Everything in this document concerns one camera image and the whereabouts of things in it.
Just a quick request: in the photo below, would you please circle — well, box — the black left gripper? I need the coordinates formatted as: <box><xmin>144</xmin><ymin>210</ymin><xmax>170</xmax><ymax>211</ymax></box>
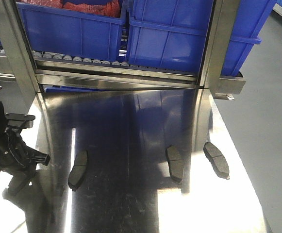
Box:
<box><xmin>0</xmin><ymin>101</ymin><xmax>50</xmax><ymax>196</ymax></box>

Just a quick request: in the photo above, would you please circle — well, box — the brake pad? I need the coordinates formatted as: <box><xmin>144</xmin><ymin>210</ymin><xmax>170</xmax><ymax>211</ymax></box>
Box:
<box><xmin>166</xmin><ymin>146</ymin><xmax>184</xmax><ymax>183</ymax></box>
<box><xmin>203</xmin><ymin>142</ymin><xmax>230</xmax><ymax>180</ymax></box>
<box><xmin>67</xmin><ymin>150</ymin><xmax>89</xmax><ymax>192</ymax></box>

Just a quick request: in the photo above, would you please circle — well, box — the left blue plastic bin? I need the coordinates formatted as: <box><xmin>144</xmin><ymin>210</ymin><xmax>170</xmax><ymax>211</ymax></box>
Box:
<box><xmin>17</xmin><ymin>0</ymin><xmax>128</xmax><ymax>62</ymax></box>

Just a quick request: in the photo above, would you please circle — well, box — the blue plastic bin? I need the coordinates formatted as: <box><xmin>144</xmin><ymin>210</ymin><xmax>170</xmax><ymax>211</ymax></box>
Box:
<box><xmin>127</xmin><ymin>0</ymin><xmax>275</xmax><ymax>76</ymax></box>
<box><xmin>17</xmin><ymin>0</ymin><xmax>128</xmax><ymax>62</ymax></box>

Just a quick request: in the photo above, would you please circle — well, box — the red mesh bag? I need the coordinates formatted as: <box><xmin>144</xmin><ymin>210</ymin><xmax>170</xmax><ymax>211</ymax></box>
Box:
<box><xmin>18</xmin><ymin>0</ymin><xmax>121</xmax><ymax>18</ymax></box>

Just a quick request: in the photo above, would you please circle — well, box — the right blue plastic bin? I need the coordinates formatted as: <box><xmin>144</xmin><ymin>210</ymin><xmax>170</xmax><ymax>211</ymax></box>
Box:
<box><xmin>127</xmin><ymin>0</ymin><xmax>275</xmax><ymax>76</ymax></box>

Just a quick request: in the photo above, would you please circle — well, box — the stainless steel rack frame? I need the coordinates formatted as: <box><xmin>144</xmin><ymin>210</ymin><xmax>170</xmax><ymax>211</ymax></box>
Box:
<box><xmin>0</xmin><ymin>0</ymin><xmax>245</xmax><ymax>103</ymax></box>

